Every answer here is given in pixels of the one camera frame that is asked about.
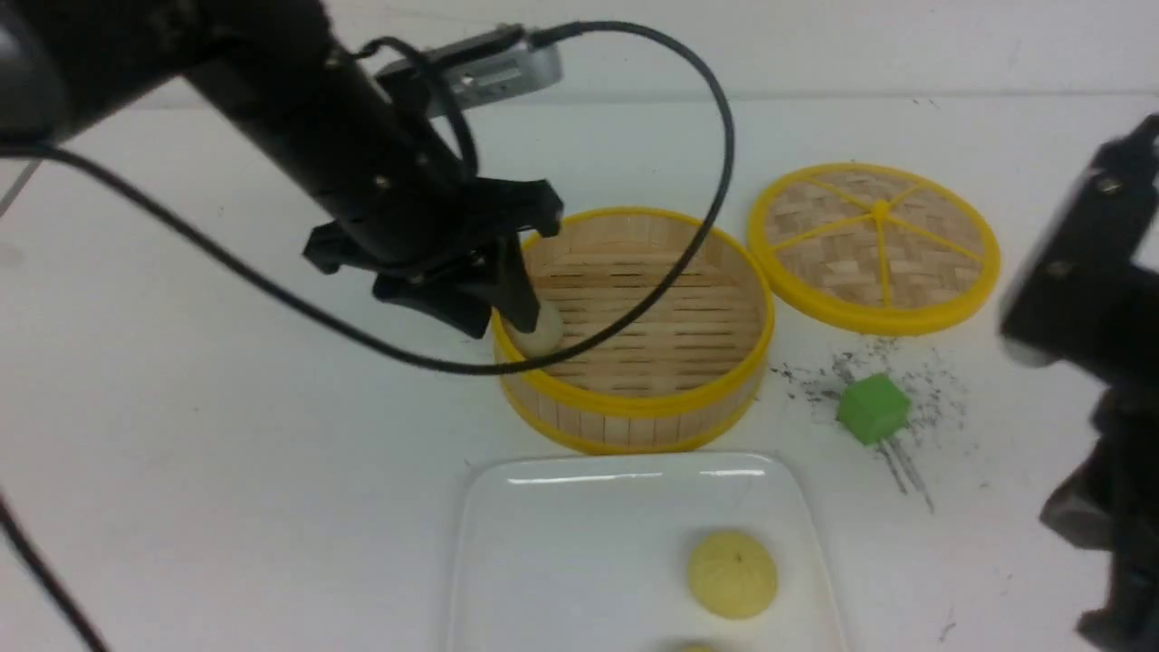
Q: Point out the white steamed bun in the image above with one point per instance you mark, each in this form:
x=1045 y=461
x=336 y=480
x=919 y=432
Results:
x=546 y=335

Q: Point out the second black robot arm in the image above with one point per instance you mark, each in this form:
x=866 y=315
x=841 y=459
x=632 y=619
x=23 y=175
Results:
x=1081 y=299

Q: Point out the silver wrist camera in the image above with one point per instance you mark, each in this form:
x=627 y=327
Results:
x=486 y=68

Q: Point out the green cube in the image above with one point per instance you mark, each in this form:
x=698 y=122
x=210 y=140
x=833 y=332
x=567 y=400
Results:
x=873 y=409

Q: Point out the yellow bamboo steamer lid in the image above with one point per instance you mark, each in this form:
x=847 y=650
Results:
x=873 y=249

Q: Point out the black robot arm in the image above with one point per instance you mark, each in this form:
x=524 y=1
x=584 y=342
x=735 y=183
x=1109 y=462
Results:
x=274 y=69

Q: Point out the yellow bamboo steamer basket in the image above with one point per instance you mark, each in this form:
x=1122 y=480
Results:
x=677 y=378

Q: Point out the white square plate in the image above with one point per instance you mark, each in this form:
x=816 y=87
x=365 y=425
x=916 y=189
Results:
x=590 y=554

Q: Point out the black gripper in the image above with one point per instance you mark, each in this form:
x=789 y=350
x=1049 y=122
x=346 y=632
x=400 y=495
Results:
x=451 y=255

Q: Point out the yellow steamed bun on plate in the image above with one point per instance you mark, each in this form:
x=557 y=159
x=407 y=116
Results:
x=732 y=575

